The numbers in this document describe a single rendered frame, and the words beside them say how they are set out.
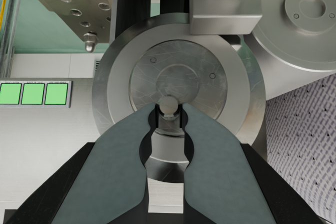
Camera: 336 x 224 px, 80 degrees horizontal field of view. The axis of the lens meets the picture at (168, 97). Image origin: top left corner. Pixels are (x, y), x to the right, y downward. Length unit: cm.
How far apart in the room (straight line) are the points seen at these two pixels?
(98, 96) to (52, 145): 40
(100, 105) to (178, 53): 8
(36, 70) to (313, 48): 356
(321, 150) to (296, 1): 18
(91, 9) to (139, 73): 34
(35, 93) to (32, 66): 309
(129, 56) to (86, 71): 309
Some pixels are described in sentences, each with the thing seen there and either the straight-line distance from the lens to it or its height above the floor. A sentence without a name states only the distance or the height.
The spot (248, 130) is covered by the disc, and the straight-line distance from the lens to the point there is 18.
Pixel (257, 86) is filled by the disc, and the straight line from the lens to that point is 19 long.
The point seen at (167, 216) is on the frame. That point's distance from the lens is 60.
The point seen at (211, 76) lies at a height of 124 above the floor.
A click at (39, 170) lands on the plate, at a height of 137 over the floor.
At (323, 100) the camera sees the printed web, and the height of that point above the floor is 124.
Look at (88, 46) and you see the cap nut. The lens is 57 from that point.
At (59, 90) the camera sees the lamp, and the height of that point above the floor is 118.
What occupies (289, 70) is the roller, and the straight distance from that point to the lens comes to 21.
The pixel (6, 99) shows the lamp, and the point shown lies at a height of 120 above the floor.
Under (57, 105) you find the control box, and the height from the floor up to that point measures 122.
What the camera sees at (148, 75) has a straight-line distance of 16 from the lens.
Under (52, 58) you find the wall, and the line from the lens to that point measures 357.
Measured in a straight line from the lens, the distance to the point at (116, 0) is 22.
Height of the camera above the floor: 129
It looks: 11 degrees down
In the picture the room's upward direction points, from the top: 179 degrees counter-clockwise
